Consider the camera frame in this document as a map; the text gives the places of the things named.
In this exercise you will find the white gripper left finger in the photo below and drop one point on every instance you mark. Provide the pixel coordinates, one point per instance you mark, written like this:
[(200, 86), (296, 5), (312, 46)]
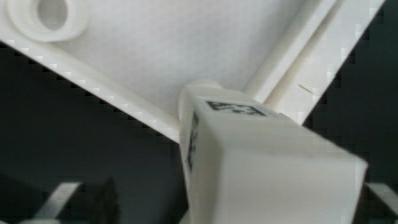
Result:
[(48, 212)]

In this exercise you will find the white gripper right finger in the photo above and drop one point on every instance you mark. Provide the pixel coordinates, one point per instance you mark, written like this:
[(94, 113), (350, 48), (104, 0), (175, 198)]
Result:
[(380, 204)]

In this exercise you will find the white desk top tray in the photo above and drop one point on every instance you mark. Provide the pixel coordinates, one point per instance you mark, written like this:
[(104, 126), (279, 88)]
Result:
[(131, 47)]

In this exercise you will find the white leg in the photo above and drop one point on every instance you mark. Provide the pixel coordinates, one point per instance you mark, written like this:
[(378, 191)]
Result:
[(268, 174)]

